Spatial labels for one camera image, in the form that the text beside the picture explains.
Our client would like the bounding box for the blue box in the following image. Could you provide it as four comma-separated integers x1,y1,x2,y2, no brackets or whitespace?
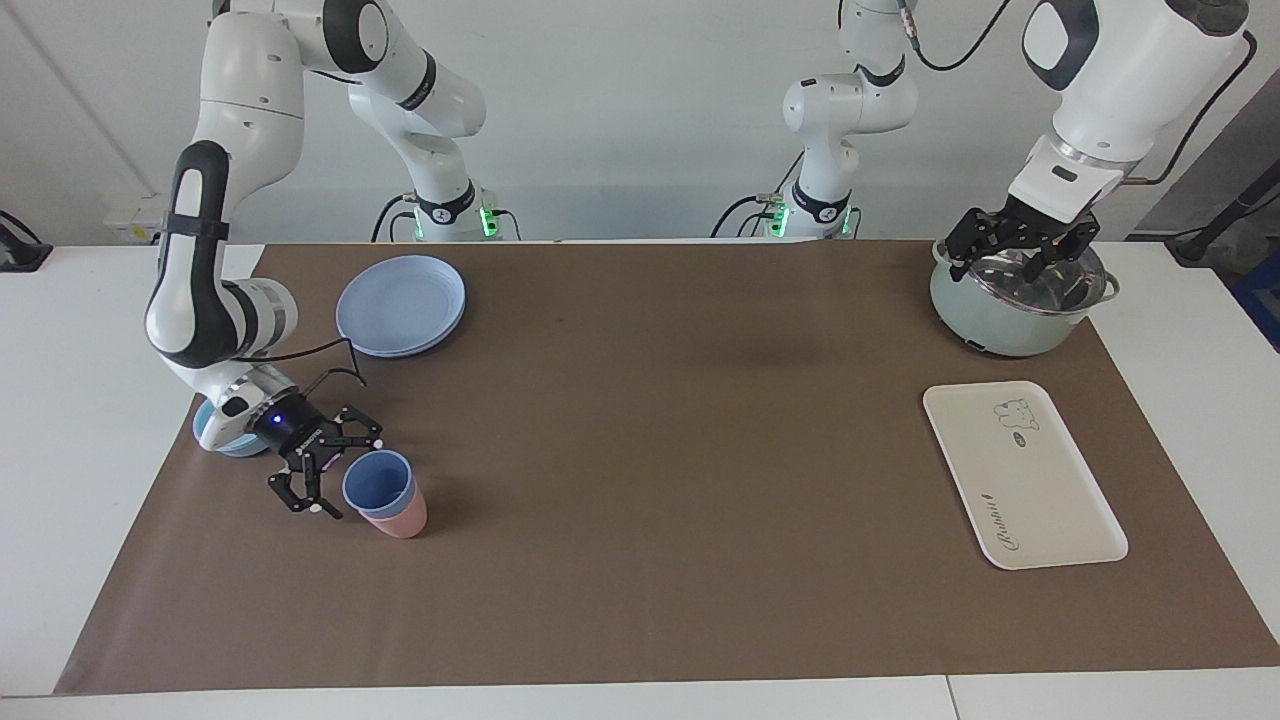
1232,250,1280,353

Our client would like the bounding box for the black clamp mount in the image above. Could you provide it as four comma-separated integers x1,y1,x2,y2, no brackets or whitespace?
0,210,54,273

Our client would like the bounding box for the lavender blue plate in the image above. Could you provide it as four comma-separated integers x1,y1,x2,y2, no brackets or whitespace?
336,255,468,359

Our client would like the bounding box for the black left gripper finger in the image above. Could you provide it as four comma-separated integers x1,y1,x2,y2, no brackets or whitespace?
1020,217,1102,287
945,207,1012,283

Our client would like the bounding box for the pink plastic cup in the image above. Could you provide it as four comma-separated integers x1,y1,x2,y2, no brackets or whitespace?
356,488,429,540

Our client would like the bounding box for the mint green electric pot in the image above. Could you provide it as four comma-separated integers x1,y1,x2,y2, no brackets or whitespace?
930,238,1121,358

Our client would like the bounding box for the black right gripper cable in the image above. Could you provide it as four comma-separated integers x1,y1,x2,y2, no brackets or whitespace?
240,338,368,391

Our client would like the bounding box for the blue plastic cup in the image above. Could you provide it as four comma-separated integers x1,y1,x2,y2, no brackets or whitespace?
342,449,418,518

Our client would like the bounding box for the cream rabbit print tray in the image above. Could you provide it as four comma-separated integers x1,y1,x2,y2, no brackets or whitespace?
922,380,1129,571

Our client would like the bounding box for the black base cable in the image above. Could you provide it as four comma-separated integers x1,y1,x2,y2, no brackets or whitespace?
711,194,782,240
371,193,417,243

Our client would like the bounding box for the light blue bowl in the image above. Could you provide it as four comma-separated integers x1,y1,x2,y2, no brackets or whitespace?
192,397,273,459

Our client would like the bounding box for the glass pot lid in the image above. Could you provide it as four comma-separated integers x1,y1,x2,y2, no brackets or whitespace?
935,240,1111,317

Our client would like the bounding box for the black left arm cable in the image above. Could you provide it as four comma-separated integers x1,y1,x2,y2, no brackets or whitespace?
897,0,1256,188

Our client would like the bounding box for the brown paper table mat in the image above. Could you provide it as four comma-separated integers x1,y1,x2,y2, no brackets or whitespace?
55,240,1280,696

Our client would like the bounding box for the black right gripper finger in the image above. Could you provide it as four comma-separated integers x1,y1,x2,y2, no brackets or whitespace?
267,452,344,520
311,404,385,464

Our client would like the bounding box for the white power strip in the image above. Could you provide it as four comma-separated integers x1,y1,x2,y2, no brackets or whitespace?
104,194,167,242

